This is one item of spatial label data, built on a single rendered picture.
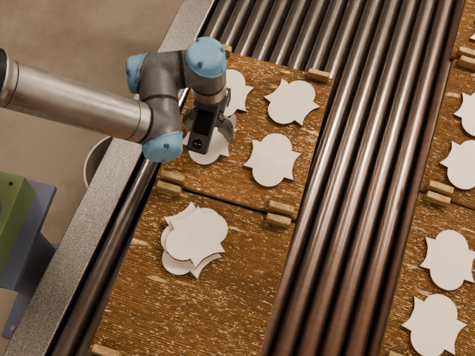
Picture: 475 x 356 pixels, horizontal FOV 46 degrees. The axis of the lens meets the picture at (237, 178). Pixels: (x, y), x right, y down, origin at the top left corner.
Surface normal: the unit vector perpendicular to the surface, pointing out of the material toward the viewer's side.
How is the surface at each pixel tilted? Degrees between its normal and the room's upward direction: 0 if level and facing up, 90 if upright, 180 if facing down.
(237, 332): 0
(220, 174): 0
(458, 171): 0
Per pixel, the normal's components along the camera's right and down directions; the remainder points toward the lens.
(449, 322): 0.04, -0.40
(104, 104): 0.71, -0.11
